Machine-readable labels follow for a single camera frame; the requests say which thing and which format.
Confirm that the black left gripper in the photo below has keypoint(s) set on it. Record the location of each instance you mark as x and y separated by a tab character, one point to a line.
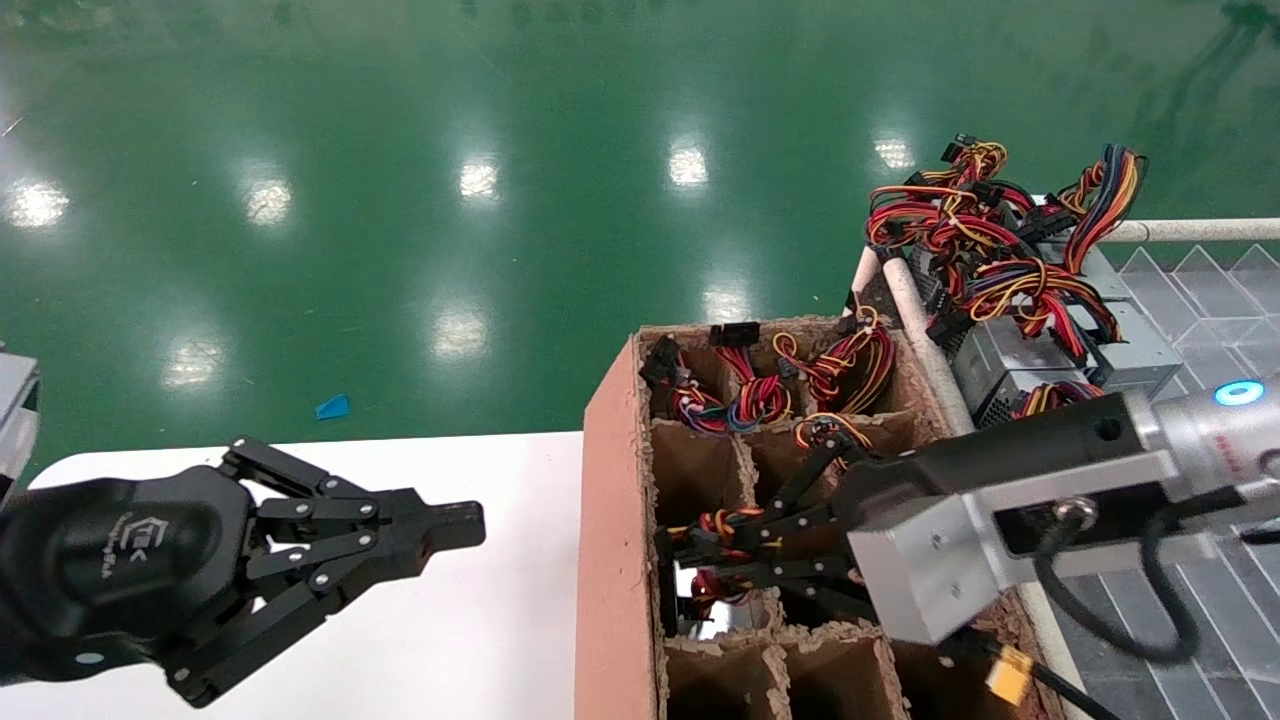
120	570

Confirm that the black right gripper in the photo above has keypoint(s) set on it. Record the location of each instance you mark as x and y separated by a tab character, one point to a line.
1000	450

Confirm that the grey power supply red-yellow harness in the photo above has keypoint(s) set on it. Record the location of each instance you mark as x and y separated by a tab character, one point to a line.
715	622

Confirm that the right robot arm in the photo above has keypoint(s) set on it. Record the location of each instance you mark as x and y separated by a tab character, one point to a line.
1210	440

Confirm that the blue floor scrap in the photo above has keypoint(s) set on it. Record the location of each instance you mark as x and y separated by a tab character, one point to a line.
333	408

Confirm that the power supply red harness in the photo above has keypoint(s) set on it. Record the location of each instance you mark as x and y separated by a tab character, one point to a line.
760	395

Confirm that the power supply pink-purple harness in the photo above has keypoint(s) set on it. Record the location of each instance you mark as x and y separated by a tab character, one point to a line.
700	410

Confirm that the brown cardboard divider box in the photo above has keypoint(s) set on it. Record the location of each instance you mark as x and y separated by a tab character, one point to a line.
610	550

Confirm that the beige rack pipe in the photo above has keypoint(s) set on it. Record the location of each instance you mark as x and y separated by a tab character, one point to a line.
862	280
1200	230
915	320

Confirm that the grey power supply blue-orange harness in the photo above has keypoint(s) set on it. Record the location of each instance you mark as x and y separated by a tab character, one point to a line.
1105	195

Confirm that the clear acrylic divider tray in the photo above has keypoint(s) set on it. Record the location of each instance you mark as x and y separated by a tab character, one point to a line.
1200	300

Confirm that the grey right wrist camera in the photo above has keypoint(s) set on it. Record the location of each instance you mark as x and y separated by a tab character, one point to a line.
930	570

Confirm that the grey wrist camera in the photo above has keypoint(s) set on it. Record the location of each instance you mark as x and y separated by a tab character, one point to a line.
930	570
15	420

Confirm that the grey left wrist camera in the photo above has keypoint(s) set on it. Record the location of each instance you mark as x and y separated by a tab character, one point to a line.
15	420

